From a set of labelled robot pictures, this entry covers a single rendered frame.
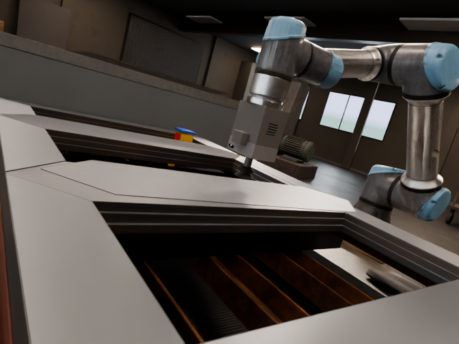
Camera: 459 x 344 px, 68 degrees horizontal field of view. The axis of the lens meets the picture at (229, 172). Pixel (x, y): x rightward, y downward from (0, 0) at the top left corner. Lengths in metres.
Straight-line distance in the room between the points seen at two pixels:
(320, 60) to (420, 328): 0.50
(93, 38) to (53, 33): 1.19
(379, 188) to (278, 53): 0.73
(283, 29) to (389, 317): 0.50
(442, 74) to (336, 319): 0.77
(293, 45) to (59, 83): 0.89
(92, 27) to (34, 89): 10.16
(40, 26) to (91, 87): 9.42
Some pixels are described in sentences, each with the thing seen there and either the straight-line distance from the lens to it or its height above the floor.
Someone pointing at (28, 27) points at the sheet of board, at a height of 1.56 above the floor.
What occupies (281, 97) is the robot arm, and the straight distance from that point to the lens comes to 0.67.
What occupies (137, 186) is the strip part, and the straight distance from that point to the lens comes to 0.56.
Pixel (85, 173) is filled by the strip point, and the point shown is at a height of 0.86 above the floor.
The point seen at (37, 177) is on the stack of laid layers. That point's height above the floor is 0.86.
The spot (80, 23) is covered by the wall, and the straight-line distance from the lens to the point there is 11.34.
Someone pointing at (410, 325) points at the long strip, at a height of 0.86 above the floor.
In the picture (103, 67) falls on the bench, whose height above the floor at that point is 1.03.
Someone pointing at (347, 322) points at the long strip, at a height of 0.86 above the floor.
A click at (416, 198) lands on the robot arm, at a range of 1.18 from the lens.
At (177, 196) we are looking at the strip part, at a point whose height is 0.86.
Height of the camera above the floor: 1.02
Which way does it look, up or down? 11 degrees down
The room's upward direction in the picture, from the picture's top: 16 degrees clockwise
